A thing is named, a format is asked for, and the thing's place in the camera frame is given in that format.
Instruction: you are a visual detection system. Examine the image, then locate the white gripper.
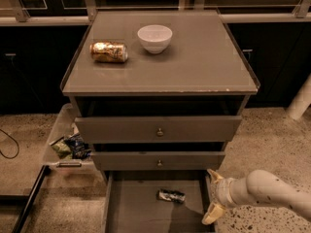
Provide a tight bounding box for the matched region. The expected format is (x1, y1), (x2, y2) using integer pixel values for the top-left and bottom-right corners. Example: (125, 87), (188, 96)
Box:
(201, 169), (237, 225)

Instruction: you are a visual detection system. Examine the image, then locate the silver blue redbull can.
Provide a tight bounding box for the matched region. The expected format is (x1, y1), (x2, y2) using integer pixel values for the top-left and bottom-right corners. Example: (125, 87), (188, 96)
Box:
(156, 189), (186, 204)

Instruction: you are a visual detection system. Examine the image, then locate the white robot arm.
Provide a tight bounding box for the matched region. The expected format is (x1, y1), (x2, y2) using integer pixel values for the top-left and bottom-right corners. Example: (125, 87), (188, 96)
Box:
(202, 81), (311, 224)

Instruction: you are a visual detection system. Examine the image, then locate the grey bottom drawer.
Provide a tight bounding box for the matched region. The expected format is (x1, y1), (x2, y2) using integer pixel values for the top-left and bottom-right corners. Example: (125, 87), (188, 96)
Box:
(103, 171), (217, 233)

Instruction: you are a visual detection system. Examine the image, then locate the grey drawer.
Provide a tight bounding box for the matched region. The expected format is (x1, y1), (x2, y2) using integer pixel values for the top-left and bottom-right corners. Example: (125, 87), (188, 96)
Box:
(75, 116), (242, 144)
(103, 171), (217, 233)
(92, 151), (225, 171)

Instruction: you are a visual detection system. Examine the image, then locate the brass top drawer knob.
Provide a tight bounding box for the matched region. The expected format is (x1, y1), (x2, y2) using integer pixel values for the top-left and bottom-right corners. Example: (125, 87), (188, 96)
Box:
(156, 128), (164, 137)

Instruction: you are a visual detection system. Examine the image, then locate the grey top drawer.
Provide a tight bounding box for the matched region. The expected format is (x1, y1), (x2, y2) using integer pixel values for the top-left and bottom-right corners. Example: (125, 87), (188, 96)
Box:
(75, 116), (242, 144)

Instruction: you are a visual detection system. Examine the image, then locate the grey middle drawer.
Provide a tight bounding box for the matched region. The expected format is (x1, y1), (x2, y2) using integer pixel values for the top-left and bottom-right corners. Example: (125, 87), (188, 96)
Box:
(92, 151), (225, 171)

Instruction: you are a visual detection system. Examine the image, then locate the grey drawer cabinet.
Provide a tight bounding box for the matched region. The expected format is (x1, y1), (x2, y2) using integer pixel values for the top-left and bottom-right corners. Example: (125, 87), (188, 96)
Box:
(59, 10), (261, 180)

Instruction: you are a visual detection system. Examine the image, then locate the gold soda can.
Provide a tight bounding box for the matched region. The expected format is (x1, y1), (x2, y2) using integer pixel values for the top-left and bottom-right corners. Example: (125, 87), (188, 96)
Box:
(89, 41), (128, 63)

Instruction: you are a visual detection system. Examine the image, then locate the blue snack bag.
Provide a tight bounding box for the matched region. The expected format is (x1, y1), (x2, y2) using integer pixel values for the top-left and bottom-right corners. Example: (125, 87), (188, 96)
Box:
(64, 133), (91, 159)

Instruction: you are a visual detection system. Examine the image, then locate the clear plastic storage bin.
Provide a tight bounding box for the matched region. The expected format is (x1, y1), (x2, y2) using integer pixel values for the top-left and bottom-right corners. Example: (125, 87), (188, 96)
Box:
(42, 104), (96, 176)

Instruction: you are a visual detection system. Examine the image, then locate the green snack bag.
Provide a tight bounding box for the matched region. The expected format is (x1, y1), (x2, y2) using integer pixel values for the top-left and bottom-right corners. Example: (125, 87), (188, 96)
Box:
(52, 139), (72, 159)

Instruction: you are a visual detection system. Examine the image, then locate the white ceramic bowl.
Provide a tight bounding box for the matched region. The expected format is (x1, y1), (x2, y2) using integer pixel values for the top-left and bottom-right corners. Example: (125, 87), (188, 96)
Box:
(137, 24), (173, 54)

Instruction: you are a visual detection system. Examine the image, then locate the black floor rail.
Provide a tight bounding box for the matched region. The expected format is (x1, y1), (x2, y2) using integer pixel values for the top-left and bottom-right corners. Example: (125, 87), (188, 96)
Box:
(0, 165), (51, 233)

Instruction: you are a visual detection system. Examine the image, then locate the metal window frame railing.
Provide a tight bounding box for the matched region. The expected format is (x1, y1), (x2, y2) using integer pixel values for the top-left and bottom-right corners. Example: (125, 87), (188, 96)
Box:
(0, 0), (311, 25)

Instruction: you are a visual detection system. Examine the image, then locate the black floor cable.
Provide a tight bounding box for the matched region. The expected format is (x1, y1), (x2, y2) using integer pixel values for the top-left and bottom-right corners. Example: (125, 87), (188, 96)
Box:
(0, 128), (20, 160)

